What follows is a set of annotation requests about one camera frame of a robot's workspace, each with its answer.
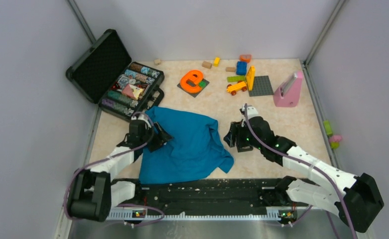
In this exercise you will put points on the green pink toy outside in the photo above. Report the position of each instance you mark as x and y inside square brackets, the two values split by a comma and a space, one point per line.
[333, 139]

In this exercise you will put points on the green flat brick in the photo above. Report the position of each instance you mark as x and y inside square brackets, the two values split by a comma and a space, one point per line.
[236, 78]

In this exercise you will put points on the blue brick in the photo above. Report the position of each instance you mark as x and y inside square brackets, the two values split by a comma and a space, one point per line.
[241, 68]

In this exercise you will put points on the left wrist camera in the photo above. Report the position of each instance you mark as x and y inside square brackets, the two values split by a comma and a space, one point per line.
[143, 117]

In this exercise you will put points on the blue garment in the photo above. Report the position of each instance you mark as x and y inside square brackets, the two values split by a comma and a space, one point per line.
[193, 153]

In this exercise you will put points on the wooden block centre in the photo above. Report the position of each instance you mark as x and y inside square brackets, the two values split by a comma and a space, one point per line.
[207, 64]

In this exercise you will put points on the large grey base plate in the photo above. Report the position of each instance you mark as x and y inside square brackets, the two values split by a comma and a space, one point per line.
[262, 87]

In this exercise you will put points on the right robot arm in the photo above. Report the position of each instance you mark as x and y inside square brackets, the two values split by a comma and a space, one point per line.
[356, 200]

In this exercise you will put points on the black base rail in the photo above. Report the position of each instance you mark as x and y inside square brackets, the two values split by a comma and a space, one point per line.
[213, 197]

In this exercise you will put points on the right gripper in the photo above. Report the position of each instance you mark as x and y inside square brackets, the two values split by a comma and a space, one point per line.
[236, 130]

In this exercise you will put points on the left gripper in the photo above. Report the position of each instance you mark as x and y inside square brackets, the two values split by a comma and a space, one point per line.
[160, 138]

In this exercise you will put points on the orange curved brick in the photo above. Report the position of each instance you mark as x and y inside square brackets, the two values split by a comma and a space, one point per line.
[245, 58]

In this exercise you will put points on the yellow tall brick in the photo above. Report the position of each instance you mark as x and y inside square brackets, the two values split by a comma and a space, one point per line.
[250, 77]

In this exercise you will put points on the small yellow brick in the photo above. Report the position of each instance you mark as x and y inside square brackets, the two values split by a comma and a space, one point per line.
[216, 61]

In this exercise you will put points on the yellow toy car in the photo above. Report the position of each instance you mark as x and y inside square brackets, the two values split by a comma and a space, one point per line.
[240, 86]

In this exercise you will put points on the orange letter e toy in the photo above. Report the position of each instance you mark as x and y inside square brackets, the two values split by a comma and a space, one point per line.
[189, 82]

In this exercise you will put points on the small green brick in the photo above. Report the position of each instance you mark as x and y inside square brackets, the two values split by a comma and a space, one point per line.
[202, 84]

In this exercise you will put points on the black poker chip case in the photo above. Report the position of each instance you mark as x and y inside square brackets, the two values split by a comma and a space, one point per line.
[108, 77]

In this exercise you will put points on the wooden block by blue brick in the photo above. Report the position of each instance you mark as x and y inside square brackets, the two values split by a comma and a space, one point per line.
[230, 69]

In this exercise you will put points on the pink stand with tablet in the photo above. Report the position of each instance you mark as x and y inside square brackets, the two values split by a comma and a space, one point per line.
[287, 95]

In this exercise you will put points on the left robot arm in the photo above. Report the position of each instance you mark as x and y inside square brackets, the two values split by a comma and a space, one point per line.
[93, 192]

